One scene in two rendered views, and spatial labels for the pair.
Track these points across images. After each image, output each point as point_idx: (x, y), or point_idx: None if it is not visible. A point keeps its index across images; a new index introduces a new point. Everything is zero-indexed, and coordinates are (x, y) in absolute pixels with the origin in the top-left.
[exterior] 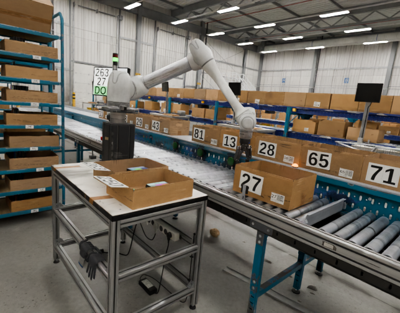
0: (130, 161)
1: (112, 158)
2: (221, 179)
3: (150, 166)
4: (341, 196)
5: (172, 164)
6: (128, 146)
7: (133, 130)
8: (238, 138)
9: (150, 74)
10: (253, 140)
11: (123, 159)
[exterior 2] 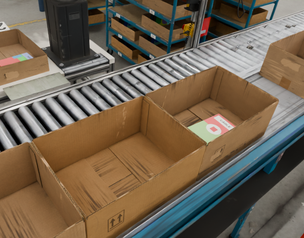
0: (37, 47)
1: (48, 37)
2: (3, 144)
3: (36, 65)
4: None
5: (105, 96)
6: (55, 31)
7: (56, 13)
8: (87, 127)
9: None
10: (38, 146)
11: (32, 42)
